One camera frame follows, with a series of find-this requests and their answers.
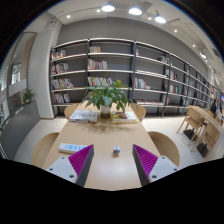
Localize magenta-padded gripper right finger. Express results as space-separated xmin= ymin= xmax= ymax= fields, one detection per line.
xmin=132 ymin=143 xmax=181 ymax=187

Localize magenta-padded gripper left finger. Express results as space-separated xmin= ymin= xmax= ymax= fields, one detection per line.
xmin=45 ymin=143 xmax=95 ymax=188

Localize white power strip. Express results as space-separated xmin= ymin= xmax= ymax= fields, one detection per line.
xmin=58 ymin=142 xmax=89 ymax=155

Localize light wooden chair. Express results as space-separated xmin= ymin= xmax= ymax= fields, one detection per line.
xmin=129 ymin=102 xmax=147 ymax=123
xmin=63 ymin=103 xmax=81 ymax=119
xmin=32 ymin=131 xmax=60 ymax=169
xmin=147 ymin=130 xmax=181 ymax=167

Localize slatted wooden chair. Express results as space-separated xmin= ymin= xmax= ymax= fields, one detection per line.
xmin=199 ymin=123 xmax=222 ymax=158
xmin=176 ymin=107 xmax=205 ymax=144

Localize white-covered book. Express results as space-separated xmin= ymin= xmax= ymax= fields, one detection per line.
xmin=68 ymin=109 xmax=100 ymax=123

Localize yellow-edged book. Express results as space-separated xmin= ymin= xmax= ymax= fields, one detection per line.
xmin=110 ymin=110 xmax=138 ymax=124

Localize small green background plant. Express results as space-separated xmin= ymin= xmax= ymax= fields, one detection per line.
xmin=21 ymin=88 xmax=37 ymax=105

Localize person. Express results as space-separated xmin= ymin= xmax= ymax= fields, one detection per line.
xmin=209 ymin=99 xmax=223 ymax=116

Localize green potted plant, white pot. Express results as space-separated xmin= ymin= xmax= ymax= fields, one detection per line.
xmin=80 ymin=75 xmax=133 ymax=120

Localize grey bookshelf unit with books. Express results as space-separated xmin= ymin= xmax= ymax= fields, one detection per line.
xmin=49 ymin=37 xmax=214 ymax=118

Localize ceiling lights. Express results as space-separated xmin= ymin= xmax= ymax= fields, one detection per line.
xmin=64 ymin=2 xmax=209 ymax=59

